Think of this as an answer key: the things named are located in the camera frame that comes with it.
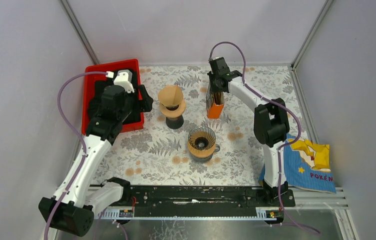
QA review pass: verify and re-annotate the orange coffee filter box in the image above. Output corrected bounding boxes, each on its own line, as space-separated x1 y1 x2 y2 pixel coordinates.
206 93 224 119

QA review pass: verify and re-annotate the brown paper coffee filter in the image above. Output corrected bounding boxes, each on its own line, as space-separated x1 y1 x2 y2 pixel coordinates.
158 85 183 105

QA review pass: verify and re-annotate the blue glass dripper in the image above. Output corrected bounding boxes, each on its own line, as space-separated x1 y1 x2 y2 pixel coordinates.
160 101 184 111

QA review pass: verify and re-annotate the red-rimmed glass carafe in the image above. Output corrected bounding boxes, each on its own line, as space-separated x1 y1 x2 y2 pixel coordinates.
166 115 184 130

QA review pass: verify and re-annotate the grey ribbed glass dripper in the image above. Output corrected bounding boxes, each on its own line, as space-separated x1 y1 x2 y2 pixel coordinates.
188 126 216 151

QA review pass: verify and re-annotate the grey glass pitcher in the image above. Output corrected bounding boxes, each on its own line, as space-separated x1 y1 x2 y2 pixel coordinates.
190 144 220 163

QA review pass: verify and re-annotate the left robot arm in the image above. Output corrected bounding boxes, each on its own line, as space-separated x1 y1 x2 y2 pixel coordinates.
38 80 153 240

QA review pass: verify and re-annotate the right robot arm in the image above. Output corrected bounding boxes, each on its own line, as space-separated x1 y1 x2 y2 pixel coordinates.
208 57 290 206

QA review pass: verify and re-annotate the black cloth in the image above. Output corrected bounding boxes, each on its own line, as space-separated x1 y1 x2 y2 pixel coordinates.
88 78 132 124

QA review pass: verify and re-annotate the red plastic bin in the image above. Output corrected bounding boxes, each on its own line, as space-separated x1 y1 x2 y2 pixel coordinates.
81 58 144 134

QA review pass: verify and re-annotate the floral table mat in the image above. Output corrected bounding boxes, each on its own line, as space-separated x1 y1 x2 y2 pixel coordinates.
69 65 309 187

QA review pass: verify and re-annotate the blue cloth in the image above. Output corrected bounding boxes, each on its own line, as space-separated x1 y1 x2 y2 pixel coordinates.
258 166 266 186

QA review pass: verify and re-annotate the yellow blue snack bag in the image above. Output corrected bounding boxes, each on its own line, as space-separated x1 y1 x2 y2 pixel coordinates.
283 138 336 193

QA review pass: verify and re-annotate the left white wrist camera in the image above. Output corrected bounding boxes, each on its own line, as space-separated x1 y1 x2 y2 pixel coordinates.
105 69 134 94

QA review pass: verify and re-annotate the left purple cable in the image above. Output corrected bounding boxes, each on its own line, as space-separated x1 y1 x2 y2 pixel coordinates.
43 71 114 240

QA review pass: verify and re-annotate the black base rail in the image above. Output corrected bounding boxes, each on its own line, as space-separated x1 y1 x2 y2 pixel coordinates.
111 185 296 218

